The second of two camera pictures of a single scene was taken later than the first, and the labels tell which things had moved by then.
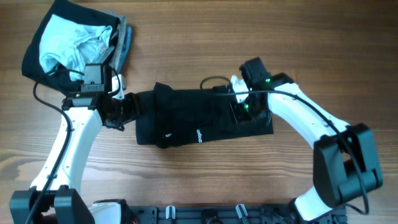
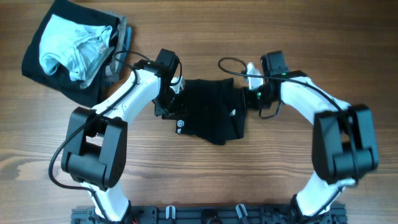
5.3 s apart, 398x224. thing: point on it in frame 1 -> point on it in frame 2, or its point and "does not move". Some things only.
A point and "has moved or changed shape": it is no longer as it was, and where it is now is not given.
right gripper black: x=239 y=116 -> x=250 y=103
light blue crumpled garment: x=64 y=42 does not move
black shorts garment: x=167 y=117 has moved or changed shape
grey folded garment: x=117 y=58 does not move
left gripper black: x=132 y=100 -> x=165 y=114
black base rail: x=225 y=214 does not move
